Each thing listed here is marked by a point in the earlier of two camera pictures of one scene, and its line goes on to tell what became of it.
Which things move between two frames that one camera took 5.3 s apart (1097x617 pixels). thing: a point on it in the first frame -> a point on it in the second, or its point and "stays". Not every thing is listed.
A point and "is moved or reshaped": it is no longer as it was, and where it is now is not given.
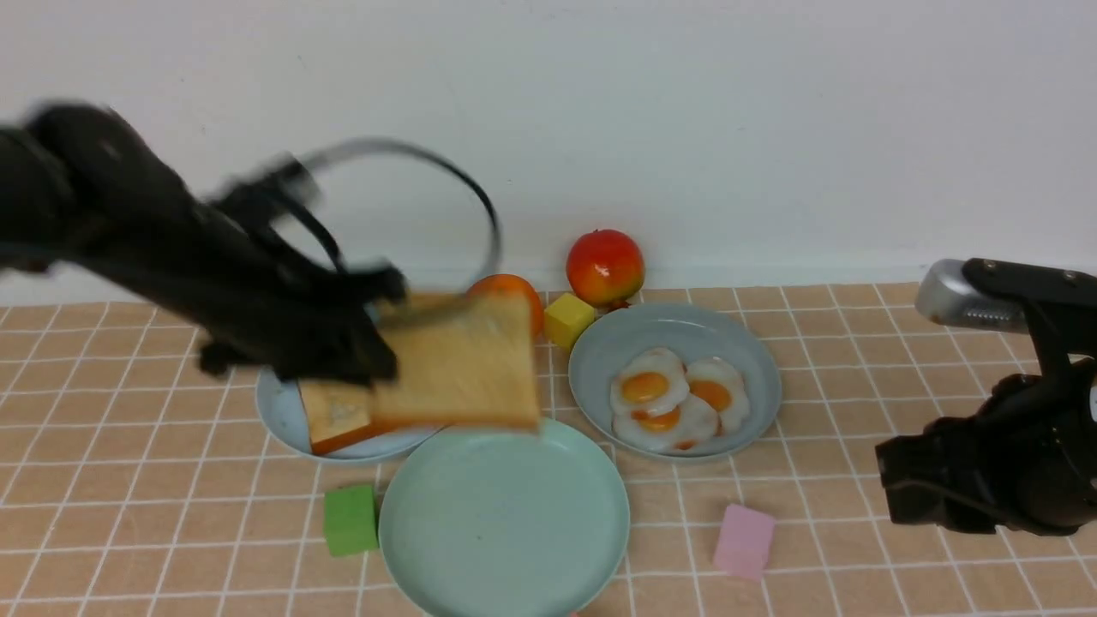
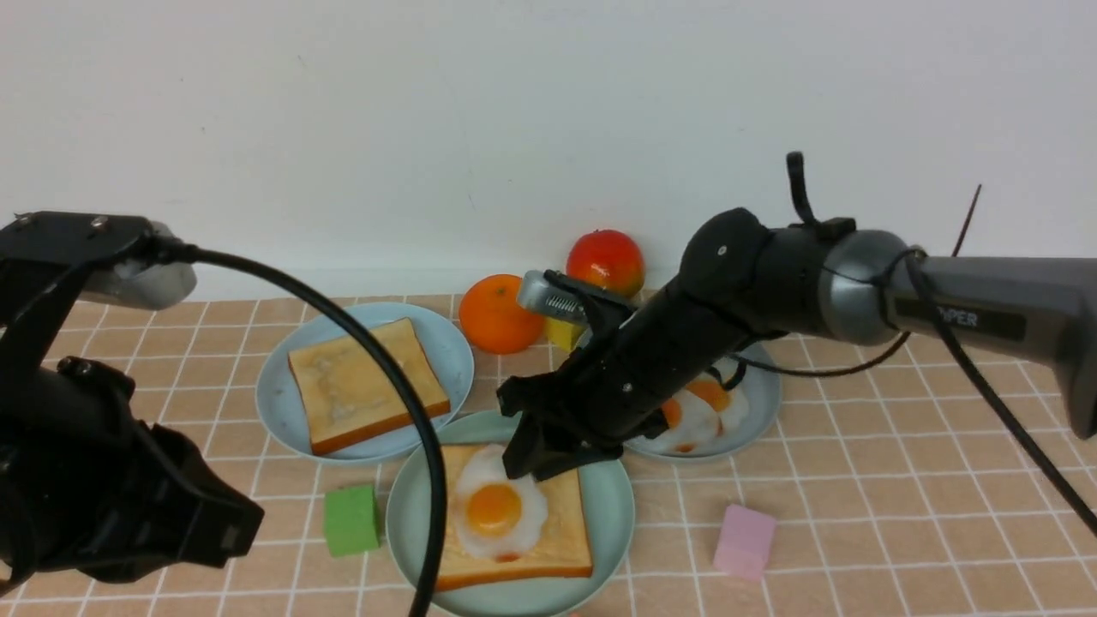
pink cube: x=744 y=542 stays
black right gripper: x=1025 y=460 -> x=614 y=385
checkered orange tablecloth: x=134 y=482 stays
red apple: x=606 y=267 stays
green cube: x=350 y=520 stays
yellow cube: x=566 y=319 stays
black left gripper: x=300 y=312 -> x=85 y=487
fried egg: x=690 y=426 stays
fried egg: x=652 y=380 is moved or reshaped
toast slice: x=464 y=360 -> x=563 y=552
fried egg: x=717 y=386 stays
